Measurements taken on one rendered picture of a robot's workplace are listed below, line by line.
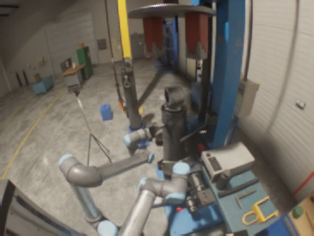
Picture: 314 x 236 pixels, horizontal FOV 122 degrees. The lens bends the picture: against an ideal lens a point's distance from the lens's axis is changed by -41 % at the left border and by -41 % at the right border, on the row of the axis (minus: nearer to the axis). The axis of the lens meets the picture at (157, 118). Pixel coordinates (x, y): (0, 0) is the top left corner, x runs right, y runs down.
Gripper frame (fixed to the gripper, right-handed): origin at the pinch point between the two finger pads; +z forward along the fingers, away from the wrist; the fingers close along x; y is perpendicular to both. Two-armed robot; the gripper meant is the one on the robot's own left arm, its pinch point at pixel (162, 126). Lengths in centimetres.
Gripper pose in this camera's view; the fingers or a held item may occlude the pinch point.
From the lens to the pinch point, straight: 123.4
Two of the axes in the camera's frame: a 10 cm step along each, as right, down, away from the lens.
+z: 8.5, -3.4, 4.1
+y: -5.3, -4.5, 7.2
